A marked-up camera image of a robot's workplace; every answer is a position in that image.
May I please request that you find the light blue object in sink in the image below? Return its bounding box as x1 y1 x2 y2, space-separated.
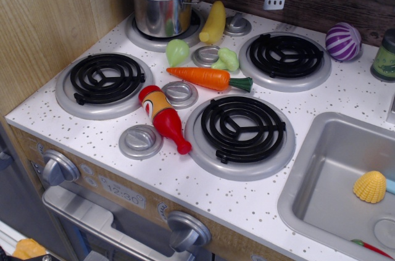
383 171 395 194

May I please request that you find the grey stovetop knob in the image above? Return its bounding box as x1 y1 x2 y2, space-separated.
162 81 198 109
192 46 220 68
118 125 164 160
224 12 252 36

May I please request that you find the front left black burner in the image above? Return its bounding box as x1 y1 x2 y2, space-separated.
55 52 154 120

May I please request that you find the black burner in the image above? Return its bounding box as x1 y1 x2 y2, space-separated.
238 32 331 93
185 95 296 181
55 52 154 120

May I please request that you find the yellow toy squash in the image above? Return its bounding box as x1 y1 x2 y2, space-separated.
199 1 227 44

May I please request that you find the middle grey stovetop knob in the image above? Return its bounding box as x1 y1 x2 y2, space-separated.
162 81 198 109

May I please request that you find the stainless steel pot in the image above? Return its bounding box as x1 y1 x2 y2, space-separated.
133 0 195 38

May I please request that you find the upper grey stovetop knob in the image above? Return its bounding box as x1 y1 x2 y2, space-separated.
192 46 220 68

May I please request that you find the red toy chili pepper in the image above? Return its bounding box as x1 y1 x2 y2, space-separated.
351 239 394 260

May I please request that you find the green toy can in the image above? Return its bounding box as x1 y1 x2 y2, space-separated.
370 28 395 82

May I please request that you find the orange toy carrot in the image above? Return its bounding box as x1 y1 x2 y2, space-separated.
166 67 253 92

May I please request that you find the green toy broccoli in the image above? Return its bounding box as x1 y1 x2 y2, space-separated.
211 48 239 72

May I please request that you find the front right black burner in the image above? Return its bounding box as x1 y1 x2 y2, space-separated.
185 95 296 181

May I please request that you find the back right black burner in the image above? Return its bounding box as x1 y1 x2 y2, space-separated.
238 32 331 93

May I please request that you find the orange object bottom left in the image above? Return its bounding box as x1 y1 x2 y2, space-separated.
12 239 47 260

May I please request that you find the silver oven door handle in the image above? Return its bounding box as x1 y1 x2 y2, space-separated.
42 186 202 260

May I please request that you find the yellow toy corn piece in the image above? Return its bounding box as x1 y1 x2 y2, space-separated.
353 171 386 204

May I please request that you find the grey metal sink basin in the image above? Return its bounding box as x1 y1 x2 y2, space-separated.
278 112 394 260

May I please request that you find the silver oven knob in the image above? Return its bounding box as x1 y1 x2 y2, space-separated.
167 211 212 252
43 149 80 186

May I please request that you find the back grey stovetop knob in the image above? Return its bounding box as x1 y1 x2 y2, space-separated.
224 12 252 36

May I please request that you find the front grey stovetop knob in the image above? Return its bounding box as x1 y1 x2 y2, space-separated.
118 125 164 160

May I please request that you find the purple striped toy cabbage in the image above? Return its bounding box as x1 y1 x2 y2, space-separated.
325 22 362 61

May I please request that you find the left silver oven knob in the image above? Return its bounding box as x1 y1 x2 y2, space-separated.
43 149 80 186

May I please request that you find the right silver oven knob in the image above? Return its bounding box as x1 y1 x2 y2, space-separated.
167 211 212 252

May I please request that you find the light green toy pear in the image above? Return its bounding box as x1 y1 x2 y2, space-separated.
165 39 189 67

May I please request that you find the red toy ketchup bottle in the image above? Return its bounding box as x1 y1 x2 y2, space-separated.
138 85 192 155

